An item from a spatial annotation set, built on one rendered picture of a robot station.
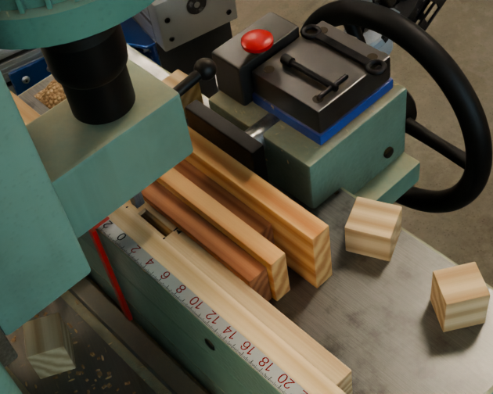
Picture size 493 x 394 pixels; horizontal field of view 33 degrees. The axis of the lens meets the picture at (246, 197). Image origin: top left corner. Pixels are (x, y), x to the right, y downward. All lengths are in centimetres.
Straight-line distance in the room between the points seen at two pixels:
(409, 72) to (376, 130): 148
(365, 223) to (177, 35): 67
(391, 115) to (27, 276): 38
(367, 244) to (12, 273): 31
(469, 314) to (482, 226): 124
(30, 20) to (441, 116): 172
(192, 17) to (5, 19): 82
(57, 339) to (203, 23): 67
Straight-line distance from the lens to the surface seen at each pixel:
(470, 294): 67
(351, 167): 79
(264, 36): 77
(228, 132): 72
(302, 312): 71
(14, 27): 51
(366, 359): 69
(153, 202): 75
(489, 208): 195
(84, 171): 63
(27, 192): 56
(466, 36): 239
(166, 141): 67
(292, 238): 69
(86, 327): 86
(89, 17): 50
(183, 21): 130
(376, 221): 72
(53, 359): 82
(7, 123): 52
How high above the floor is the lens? 150
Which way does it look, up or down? 49 degrees down
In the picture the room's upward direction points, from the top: 11 degrees counter-clockwise
